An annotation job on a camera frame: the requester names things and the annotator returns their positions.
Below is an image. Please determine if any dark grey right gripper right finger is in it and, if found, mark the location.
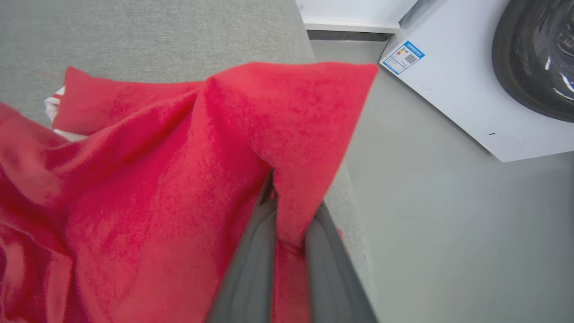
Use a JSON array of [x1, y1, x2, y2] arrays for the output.
[[304, 201, 380, 323]]

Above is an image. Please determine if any dark round washing machine door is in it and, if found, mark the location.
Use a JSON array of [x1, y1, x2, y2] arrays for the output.
[[491, 0, 574, 123]]

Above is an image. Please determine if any red and white shirt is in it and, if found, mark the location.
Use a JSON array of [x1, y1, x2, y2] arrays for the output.
[[0, 61, 379, 323]]

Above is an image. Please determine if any white washing machine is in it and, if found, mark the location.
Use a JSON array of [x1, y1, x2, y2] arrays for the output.
[[379, 0, 574, 163]]

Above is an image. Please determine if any grey fabric sofa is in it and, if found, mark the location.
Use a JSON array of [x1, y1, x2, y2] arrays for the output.
[[0, 0, 376, 310]]

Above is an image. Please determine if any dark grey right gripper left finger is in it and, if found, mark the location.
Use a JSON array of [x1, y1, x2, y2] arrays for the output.
[[205, 170, 279, 323]]

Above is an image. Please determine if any blue white energy label sticker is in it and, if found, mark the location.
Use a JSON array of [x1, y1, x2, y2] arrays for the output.
[[382, 40, 426, 76]]

